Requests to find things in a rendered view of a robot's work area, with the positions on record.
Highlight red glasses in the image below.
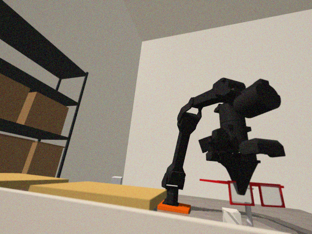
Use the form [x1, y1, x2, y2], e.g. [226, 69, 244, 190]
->
[200, 179, 285, 208]

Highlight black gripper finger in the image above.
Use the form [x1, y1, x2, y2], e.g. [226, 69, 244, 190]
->
[217, 160, 236, 181]
[227, 158, 261, 196]

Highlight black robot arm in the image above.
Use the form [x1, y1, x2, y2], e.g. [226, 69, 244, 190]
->
[162, 78, 281, 206]

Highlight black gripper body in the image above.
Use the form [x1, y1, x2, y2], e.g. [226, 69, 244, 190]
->
[206, 121, 286, 161]

